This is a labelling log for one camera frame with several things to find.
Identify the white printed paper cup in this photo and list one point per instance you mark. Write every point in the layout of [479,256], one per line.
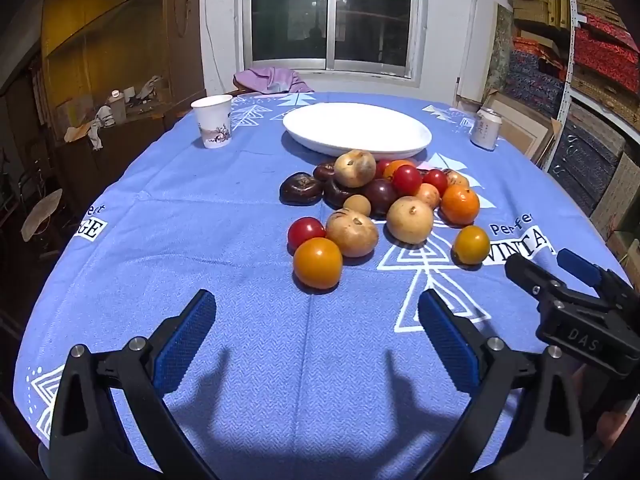
[212,120]

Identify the person's right hand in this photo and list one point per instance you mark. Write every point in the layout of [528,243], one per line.
[615,425]

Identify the white crumpled rag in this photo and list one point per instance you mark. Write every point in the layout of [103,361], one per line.
[101,125]

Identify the stack of straw boxes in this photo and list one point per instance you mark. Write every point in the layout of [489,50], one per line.
[535,0]

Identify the red tomato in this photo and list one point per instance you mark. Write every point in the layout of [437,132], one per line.
[406,180]
[435,181]
[306,231]
[382,167]

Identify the purple cloth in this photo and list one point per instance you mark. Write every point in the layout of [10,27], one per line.
[270,80]

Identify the sliding glass window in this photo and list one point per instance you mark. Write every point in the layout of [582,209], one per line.
[290,10]

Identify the orange mandarin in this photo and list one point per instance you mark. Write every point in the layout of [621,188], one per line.
[395,164]
[460,204]

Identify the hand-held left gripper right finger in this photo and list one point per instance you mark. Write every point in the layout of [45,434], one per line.
[447,340]

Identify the dark brown water chestnut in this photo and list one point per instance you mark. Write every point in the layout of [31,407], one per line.
[336,191]
[324,171]

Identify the brown crumpled paper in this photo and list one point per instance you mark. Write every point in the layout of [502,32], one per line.
[76,133]

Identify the green patterned panel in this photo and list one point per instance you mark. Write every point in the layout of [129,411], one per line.
[500,50]

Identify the white oval plate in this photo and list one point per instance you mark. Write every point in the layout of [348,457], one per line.
[350,127]

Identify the white vertical strip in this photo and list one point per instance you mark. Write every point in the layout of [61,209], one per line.
[472,45]

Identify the white metal shelf rack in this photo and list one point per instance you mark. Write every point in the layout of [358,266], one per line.
[567,60]

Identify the tan asian pear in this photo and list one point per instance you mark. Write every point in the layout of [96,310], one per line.
[355,168]
[409,219]
[351,232]

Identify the yellow orange tomato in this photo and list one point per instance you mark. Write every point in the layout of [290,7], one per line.
[471,245]

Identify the orange striped pepino melon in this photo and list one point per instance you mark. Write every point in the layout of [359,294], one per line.
[429,196]

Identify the small tan longan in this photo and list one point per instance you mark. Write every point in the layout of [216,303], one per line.
[357,206]

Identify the pale hand fan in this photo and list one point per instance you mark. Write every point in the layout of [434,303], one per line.
[41,212]

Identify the wooden glass cabinet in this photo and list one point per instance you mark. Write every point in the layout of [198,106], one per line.
[100,10]

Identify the blue printed tablecloth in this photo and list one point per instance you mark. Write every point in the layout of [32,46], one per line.
[225,240]

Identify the tan striped pepino melon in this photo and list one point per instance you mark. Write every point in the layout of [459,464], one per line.
[457,179]

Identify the white drink can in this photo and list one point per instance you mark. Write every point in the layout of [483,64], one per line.
[485,130]

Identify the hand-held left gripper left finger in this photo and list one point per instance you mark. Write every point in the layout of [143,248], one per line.
[185,345]

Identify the dark purple plum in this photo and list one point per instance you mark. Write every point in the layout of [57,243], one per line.
[380,197]

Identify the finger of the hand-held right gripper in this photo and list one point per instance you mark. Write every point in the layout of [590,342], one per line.
[580,266]
[525,272]

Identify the dark brown mangosteen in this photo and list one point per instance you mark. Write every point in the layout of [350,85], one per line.
[300,188]

